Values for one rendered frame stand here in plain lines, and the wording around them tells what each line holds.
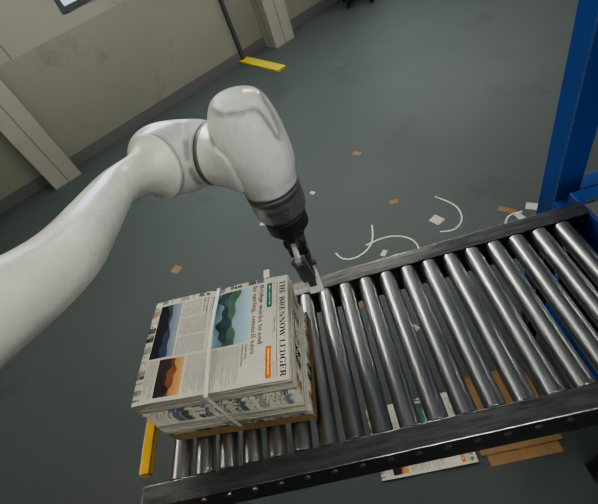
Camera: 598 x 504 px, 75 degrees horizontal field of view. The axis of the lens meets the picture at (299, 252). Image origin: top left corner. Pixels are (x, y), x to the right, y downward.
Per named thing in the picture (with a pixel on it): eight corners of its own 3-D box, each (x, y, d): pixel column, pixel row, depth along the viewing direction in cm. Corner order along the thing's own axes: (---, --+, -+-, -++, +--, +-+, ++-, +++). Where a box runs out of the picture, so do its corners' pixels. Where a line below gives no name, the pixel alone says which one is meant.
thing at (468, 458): (382, 482, 153) (382, 482, 152) (365, 410, 173) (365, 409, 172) (478, 462, 148) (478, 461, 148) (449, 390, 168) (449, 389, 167)
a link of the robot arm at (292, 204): (245, 210, 61) (258, 236, 65) (301, 192, 59) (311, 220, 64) (244, 176, 67) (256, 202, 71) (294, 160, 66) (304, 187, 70)
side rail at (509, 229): (182, 349, 137) (164, 332, 129) (184, 336, 141) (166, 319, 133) (581, 240, 120) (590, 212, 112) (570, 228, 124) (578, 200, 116)
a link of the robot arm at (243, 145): (311, 162, 64) (244, 162, 70) (281, 69, 53) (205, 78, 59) (286, 208, 58) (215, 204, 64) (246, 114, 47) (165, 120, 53)
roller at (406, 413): (403, 439, 92) (401, 432, 89) (358, 285, 125) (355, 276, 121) (424, 434, 92) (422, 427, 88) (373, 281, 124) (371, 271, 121)
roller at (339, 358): (349, 451, 94) (345, 445, 90) (319, 296, 126) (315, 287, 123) (370, 446, 93) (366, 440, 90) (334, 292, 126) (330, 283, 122)
